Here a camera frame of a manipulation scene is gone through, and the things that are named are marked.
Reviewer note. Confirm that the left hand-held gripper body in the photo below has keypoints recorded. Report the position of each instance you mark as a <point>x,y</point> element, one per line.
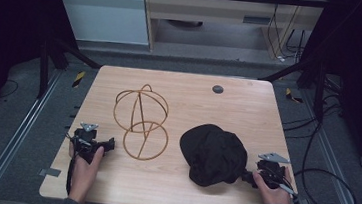
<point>85,139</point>

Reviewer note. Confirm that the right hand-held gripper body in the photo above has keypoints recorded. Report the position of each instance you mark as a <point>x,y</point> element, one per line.
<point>272,172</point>

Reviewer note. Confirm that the black cap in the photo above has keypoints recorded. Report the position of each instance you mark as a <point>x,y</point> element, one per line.
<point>213,155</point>

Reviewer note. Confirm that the person's right hand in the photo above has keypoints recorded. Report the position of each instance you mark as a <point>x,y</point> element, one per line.
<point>272,195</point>

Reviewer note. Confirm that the person's left hand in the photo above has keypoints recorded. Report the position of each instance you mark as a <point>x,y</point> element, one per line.
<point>83,174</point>

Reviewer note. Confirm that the grey tape strip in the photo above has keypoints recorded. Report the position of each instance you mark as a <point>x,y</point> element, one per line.
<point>50,171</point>

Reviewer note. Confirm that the yellow black striped tape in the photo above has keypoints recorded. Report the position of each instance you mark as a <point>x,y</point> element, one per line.
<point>292,96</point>
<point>78,79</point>

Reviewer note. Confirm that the grey round table grommet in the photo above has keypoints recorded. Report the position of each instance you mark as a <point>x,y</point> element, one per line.
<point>217,89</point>

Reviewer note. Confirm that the white cabinet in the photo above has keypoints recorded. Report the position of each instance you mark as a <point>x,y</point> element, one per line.
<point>103,17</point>

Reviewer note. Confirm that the metal floor rail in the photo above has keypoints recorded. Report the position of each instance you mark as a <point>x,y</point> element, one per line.
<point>18,133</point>
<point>339,171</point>

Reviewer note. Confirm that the black frame stand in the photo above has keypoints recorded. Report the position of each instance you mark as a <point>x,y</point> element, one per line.
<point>73,53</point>
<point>317,88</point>

